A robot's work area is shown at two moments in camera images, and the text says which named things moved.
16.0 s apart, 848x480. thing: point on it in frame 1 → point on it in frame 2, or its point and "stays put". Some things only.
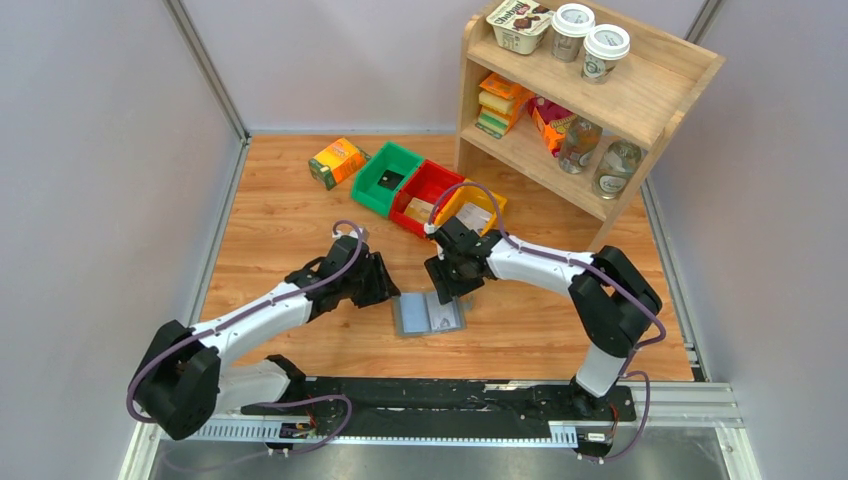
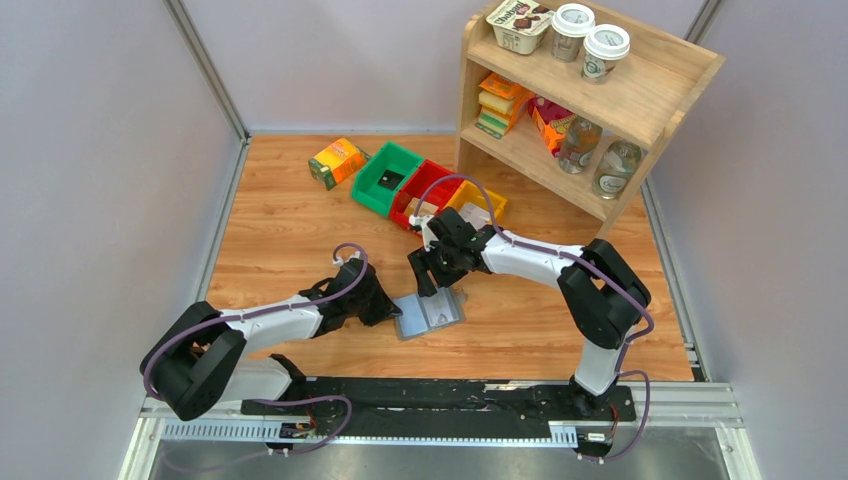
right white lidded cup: x=604 y=47 stays put
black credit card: x=390 y=179 stays put
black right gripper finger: x=437 y=270 → x=419 y=260
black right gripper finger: x=447 y=294 → x=448 y=278
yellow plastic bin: x=476 y=197 stays put
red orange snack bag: x=551 y=120 stays put
